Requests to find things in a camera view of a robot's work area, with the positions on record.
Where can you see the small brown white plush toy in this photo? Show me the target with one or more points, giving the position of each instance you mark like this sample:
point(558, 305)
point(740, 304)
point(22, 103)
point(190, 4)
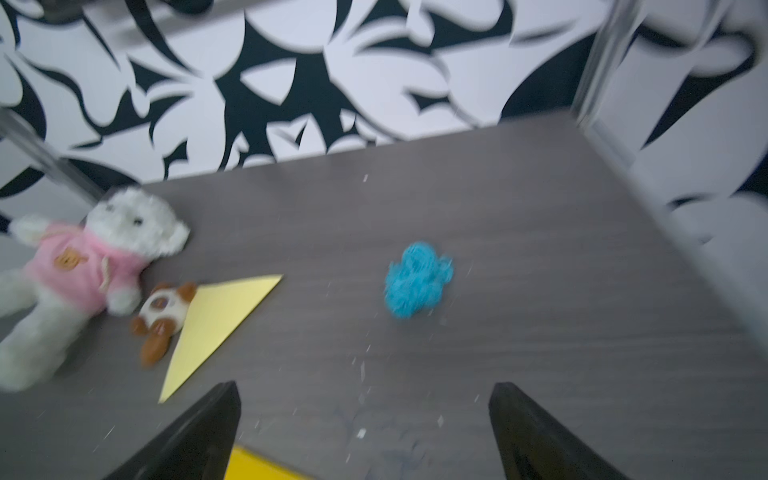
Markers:
point(162, 316)

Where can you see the white teddy bear pink shirt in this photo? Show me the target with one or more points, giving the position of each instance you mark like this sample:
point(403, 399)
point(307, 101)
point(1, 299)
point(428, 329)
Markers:
point(77, 272)

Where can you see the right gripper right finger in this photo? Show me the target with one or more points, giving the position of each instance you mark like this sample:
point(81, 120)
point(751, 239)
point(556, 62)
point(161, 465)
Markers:
point(535, 445)

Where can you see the dark yellow square paper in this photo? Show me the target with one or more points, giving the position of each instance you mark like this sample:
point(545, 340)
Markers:
point(246, 465)

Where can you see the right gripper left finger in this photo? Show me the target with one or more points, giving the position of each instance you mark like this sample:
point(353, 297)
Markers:
point(197, 445)

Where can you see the light yellow square paper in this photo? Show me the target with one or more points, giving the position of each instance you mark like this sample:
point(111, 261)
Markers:
point(214, 314)

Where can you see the turquoise yarn ball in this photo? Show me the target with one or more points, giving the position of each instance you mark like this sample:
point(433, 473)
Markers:
point(417, 281)

